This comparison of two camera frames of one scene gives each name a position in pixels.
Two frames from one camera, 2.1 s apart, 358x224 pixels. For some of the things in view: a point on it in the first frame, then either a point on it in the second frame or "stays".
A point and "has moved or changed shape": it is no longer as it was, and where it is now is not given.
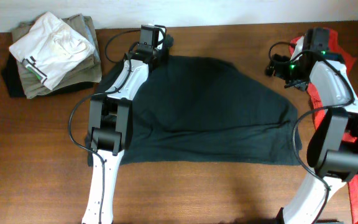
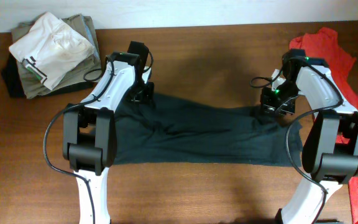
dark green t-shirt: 189,110 has moved or changed shape
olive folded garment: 89,71 stays
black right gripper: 279,69 -> 266,102
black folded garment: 12,78 stays
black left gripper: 161,56 -> 146,94
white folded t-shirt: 51,48 stays
